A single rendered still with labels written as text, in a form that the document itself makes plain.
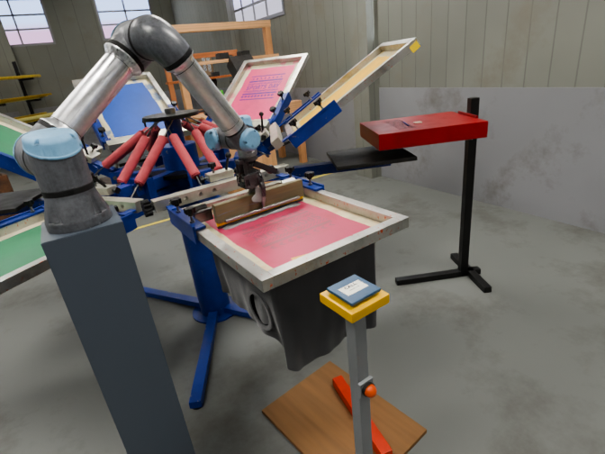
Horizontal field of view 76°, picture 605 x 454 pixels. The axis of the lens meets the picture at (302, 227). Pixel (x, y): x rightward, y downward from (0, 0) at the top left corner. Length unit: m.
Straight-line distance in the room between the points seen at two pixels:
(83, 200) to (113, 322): 0.33
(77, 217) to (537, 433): 1.88
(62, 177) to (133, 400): 0.66
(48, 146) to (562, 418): 2.11
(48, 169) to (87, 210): 0.12
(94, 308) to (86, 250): 0.16
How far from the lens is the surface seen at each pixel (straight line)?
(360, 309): 0.98
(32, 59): 11.60
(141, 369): 1.28
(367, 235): 1.26
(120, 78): 1.28
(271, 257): 1.26
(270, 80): 3.24
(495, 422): 2.06
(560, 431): 2.11
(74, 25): 11.70
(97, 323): 1.17
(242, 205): 1.56
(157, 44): 1.21
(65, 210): 1.09
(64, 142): 1.07
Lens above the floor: 1.52
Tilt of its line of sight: 23 degrees down
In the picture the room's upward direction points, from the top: 7 degrees counter-clockwise
